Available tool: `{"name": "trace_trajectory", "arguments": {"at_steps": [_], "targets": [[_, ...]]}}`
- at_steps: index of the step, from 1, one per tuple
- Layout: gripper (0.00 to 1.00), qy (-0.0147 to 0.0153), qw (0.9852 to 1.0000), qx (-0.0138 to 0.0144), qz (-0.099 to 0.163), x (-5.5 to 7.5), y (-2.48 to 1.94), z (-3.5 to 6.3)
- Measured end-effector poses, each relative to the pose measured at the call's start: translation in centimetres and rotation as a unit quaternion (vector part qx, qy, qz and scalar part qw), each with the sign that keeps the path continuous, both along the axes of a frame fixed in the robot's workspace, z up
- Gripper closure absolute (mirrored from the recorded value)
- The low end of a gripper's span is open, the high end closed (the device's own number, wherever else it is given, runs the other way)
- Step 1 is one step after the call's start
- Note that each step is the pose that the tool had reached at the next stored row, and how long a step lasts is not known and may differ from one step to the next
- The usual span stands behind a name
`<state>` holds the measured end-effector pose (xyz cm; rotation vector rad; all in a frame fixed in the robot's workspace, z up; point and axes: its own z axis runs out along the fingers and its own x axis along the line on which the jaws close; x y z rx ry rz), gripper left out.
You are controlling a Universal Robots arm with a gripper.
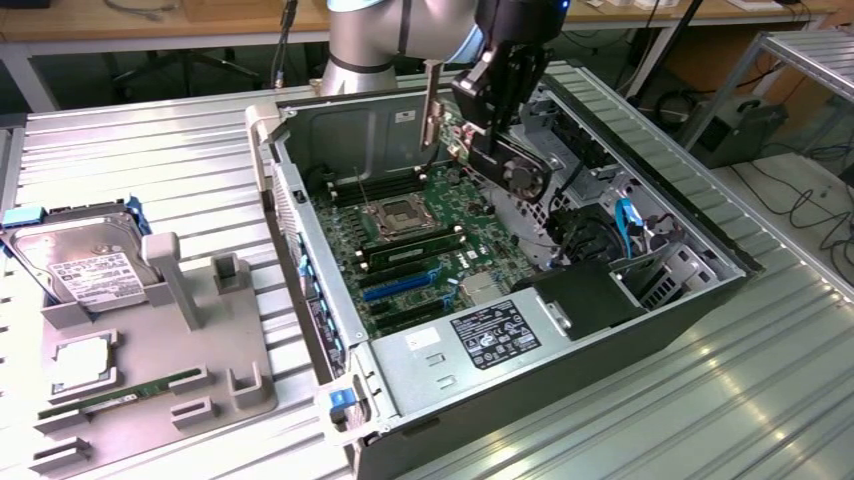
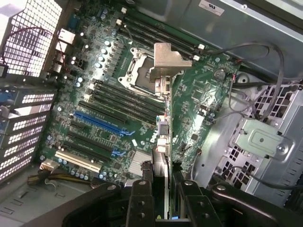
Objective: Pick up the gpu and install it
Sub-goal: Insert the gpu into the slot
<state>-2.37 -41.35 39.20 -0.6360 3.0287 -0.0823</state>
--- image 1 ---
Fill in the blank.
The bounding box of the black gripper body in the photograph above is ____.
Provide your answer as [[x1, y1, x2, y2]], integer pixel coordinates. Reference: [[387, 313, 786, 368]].
[[474, 0, 568, 51]]

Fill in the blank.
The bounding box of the graphics card with fan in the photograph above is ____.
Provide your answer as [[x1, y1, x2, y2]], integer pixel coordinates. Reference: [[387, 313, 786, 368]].
[[420, 58, 556, 204]]

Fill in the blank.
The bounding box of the wooden desk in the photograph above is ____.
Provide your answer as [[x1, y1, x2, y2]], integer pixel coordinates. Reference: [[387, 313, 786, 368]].
[[0, 0, 835, 114]]

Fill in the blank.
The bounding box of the black stand pole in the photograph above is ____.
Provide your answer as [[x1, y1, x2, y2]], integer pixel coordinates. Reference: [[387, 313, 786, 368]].
[[626, 0, 706, 109]]

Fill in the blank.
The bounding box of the black RAM slot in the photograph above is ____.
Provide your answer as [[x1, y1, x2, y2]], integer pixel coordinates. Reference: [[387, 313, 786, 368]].
[[328, 173, 426, 194], [330, 179, 428, 200], [332, 185, 431, 207]]

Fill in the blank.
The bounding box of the socket locking lever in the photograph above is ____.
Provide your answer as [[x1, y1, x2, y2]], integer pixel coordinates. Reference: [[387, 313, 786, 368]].
[[352, 166, 375, 211]]

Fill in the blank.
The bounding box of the silver metal disk bay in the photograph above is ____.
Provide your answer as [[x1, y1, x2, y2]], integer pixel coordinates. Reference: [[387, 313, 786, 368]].
[[494, 123, 606, 254]]

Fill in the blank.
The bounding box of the metal CPU socket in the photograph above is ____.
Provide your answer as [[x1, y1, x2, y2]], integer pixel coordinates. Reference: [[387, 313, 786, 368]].
[[359, 196, 443, 242]]

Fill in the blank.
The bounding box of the green motherboard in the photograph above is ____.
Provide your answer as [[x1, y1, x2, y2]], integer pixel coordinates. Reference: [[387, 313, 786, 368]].
[[310, 164, 543, 341]]

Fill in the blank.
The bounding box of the installed green RAM stick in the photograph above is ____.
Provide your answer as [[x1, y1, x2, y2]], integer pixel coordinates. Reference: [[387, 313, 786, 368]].
[[364, 233, 463, 265]]

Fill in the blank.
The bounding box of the black floor machine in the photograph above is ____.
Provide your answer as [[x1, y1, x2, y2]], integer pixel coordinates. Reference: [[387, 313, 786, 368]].
[[690, 97, 790, 170]]

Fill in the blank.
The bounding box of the black long expansion slot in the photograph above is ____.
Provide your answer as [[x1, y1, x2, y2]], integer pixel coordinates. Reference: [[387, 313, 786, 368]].
[[358, 263, 430, 290], [368, 297, 443, 324], [372, 312, 447, 339]]

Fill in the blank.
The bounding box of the silver chipset heatsink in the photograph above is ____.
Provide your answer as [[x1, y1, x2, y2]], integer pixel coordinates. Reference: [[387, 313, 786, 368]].
[[458, 273, 503, 305]]

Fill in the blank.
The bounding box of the blue expansion slot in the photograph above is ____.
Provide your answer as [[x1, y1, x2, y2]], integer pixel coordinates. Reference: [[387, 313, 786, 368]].
[[362, 276, 436, 302]]

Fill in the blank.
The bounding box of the aluminium slat side table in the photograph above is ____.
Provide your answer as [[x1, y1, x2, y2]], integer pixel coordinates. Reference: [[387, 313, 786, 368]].
[[679, 30, 854, 151]]

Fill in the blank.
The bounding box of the black chair base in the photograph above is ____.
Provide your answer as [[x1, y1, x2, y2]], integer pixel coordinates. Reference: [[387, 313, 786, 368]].
[[109, 49, 266, 101]]

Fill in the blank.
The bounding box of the silver power supply unit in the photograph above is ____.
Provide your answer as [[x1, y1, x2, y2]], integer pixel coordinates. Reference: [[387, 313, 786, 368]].
[[368, 285, 583, 418]]

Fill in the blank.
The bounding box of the open black PC case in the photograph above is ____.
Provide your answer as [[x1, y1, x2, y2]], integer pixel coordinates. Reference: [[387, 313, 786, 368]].
[[244, 72, 767, 480]]

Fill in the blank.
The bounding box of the silver hard disk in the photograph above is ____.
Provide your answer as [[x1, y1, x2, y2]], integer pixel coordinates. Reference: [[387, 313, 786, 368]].
[[11, 212, 167, 315]]

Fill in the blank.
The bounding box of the grey parts rack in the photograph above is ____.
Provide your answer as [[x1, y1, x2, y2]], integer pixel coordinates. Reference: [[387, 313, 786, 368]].
[[29, 231, 282, 476]]

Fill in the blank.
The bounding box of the loose green RAM stick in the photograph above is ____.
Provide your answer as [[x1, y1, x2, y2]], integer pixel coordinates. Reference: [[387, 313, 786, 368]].
[[37, 367, 203, 420]]

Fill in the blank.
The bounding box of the silver CPU chip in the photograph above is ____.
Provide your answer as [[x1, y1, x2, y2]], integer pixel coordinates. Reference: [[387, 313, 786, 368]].
[[51, 340, 115, 396]]

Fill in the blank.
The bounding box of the black coiled floor cable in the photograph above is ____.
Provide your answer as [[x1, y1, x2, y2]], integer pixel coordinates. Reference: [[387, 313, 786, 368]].
[[655, 88, 697, 126]]

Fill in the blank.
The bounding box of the blue wire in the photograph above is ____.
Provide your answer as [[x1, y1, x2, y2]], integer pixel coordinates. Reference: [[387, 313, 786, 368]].
[[614, 196, 647, 261]]

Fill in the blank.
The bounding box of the black wire bundle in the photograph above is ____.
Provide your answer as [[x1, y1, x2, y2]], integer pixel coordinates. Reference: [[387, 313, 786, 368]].
[[544, 203, 633, 266]]

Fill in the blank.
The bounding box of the grey cable with metal plug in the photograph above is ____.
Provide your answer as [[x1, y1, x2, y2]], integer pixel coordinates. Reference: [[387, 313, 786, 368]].
[[271, 0, 300, 90]]

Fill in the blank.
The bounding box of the black cable on white table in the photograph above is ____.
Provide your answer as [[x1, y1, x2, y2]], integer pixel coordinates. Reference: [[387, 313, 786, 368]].
[[726, 162, 854, 274]]

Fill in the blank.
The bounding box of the grey coiled cable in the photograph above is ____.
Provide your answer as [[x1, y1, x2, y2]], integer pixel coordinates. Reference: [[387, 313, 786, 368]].
[[103, 0, 183, 22]]

